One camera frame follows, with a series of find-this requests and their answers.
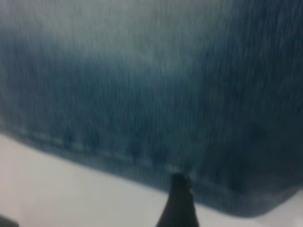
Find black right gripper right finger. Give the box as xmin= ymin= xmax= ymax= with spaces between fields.
xmin=187 ymin=176 xmax=202 ymax=227

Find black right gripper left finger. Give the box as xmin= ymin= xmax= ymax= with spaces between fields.
xmin=156 ymin=173 xmax=197 ymax=227

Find blue denim pants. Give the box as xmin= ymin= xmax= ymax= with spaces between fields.
xmin=0 ymin=0 xmax=303 ymax=218

